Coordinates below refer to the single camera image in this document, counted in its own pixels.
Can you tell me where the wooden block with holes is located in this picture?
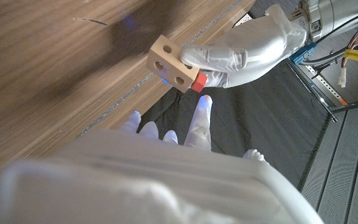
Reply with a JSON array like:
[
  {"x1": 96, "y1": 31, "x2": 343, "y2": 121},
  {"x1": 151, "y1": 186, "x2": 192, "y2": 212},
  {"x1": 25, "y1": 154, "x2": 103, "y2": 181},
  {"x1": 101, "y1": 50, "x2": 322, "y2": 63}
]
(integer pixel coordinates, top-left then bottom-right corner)
[{"x1": 145, "y1": 34, "x2": 200, "y2": 94}]

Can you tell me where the perforated metal rack upright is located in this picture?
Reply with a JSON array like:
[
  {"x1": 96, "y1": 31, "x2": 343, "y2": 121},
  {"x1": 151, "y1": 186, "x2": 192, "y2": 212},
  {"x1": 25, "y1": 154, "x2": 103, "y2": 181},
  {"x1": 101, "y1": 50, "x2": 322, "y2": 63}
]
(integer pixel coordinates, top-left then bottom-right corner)
[{"x1": 303, "y1": 63, "x2": 349, "y2": 108}]

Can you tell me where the black backdrop stand pole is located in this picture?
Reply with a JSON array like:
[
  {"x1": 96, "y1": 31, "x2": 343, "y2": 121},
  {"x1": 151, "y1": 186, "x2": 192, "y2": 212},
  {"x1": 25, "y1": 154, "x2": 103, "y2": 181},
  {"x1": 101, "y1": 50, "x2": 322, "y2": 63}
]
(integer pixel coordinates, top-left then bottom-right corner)
[{"x1": 286, "y1": 58, "x2": 338, "y2": 123}]

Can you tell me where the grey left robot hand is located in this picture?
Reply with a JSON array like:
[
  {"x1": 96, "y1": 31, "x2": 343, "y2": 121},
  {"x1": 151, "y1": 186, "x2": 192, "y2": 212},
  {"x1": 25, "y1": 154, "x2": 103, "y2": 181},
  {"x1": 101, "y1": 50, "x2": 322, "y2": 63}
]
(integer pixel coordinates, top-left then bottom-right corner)
[{"x1": 162, "y1": 3, "x2": 307, "y2": 90}]

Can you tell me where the white power strip box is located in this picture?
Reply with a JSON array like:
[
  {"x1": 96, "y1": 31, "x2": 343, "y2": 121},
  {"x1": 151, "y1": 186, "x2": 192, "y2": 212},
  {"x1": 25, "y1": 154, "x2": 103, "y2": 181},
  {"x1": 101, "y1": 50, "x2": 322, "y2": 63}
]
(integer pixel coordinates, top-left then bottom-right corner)
[{"x1": 234, "y1": 12, "x2": 254, "y2": 28}]

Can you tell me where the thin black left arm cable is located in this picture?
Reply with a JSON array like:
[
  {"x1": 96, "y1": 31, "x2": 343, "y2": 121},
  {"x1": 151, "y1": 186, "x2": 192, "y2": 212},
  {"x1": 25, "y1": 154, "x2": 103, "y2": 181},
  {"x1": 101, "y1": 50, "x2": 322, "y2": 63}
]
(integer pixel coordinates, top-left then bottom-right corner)
[{"x1": 300, "y1": 30, "x2": 358, "y2": 68}]

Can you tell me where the black backdrop top crossbar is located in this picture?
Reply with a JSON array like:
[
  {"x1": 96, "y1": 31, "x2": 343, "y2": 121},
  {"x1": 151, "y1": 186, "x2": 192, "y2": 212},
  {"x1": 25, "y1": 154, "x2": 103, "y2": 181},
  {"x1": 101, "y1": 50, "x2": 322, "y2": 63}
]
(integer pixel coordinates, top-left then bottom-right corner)
[{"x1": 296, "y1": 119, "x2": 332, "y2": 192}]

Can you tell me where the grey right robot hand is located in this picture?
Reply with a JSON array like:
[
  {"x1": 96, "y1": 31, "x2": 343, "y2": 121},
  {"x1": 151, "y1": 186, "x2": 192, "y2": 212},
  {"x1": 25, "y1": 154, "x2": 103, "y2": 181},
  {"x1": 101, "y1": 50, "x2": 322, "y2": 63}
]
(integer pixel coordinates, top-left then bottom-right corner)
[{"x1": 0, "y1": 95, "x2": 326, "y2": 224}]

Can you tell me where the wooden screw with red head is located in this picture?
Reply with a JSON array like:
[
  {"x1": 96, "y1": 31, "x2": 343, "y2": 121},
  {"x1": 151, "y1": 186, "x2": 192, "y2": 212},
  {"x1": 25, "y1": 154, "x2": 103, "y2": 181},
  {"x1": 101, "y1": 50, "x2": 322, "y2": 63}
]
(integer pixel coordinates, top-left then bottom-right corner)
[{"x1": 191, "y1": 72, "x2": 209, "y2": 93}]

